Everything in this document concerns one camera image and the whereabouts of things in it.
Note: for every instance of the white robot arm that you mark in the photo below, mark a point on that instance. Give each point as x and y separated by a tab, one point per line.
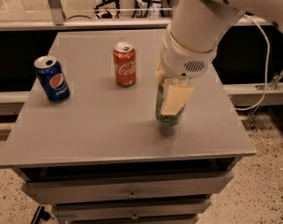
191	40

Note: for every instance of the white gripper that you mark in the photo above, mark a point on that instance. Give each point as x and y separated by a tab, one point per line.
182	61

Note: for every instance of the red coke can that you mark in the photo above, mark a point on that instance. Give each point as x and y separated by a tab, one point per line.
124	64

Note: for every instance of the metal railing frame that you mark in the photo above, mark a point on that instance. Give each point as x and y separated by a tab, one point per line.
33	15

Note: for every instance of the blue pepsi can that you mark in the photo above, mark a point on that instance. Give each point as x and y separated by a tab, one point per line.
51	77

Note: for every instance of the grey drawer cabinet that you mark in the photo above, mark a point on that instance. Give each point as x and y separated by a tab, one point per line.
104	130

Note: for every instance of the drawer with knob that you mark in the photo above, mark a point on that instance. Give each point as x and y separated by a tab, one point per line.
130	209
127	188

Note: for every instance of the black office chair base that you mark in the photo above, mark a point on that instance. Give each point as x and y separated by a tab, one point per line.
107	9

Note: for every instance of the top drawer with knob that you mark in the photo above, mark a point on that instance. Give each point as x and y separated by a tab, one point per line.
127	188

